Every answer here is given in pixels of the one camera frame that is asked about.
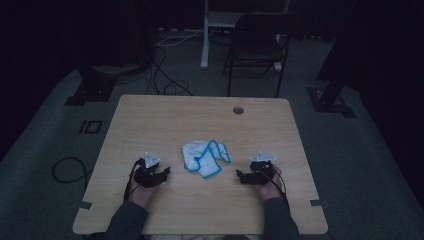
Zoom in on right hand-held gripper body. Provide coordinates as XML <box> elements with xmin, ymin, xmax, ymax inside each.
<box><xmin>247</xmin><ymin>151</ymin><xmax>278</xmax><ymax>185</ymax></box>

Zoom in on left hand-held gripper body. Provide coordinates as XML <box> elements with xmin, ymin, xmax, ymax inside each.
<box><xmin>133</xmin><ymin>151</ymin><xmax>165</xmax><ymax>188</ymax></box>

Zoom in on white cloth with blue edge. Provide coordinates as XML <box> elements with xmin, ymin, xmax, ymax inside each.
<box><xmin>181</xmin><ymin>139</ymin><xmax>232</xmax><ymax>180</ymax></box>

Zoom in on person's right hand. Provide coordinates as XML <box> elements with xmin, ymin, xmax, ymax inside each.
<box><xmin>254</xmin><ymin>164</ymin><xmax>285</xmax><ymax>202</ymax></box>

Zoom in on person's left hand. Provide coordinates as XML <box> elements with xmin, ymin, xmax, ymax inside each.
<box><xmin>128</xmin><ymin>173</ymin><xmax>160</xmax><ymax>210</ymax></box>

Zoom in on black stand base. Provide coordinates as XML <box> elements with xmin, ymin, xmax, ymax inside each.
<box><xmin>306</xmin><ymin>0</ymin><xmax>358</xmax><ymax>119</ymax></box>
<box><xmin>64</xmin><ymin>63</ymin><xmax>145</xmax><ymax>107</ymax></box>

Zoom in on black folding chair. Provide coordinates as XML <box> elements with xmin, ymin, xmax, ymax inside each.
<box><xmin>222</xmin><ymin>12</ymin><xmax>304</xmax><ymax>99</ymax></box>

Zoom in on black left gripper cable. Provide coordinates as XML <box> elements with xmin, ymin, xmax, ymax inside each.
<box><xmin>123</xmin><ymin>158</ymin><xmax>144</xmax><ymax>201</ymax></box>

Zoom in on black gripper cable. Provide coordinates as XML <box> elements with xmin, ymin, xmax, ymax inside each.
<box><xmin>259</xmin><ymin>162</ymin><xmax>290</xmax><ymax>205</ymax></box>
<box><xmin>123</xmin><ymin>158</ymin><xmax>144</xmax><ymax>201</ymax></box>

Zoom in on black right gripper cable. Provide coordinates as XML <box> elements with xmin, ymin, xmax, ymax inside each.
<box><xmin>259</xmin><ymin>162</ymin><xmax>290</xmax><ymax>205</ymax></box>

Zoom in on black looped floor cable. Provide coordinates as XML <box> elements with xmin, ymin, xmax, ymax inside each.
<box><xmin>51</xmin><ymin>156</ymin><xmax>91</xmax><ymax>188</ymax></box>

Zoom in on black floor cables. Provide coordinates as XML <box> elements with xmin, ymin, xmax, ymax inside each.
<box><xmin>145</xmin><ymin>43</ymin><xmax>195</xmax><ymax>97</ymax></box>

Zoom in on white floor cable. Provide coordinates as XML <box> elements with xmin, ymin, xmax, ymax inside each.
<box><xmin>155</xmin><ymin>28</ymin><xmax>205</xmax><ymax>47</ymax></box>

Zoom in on white desk frame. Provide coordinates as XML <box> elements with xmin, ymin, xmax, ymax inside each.
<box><xmin>200</xmin><ymin>0</ymin><xmax>292</xmax><ymax>72</ymax></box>

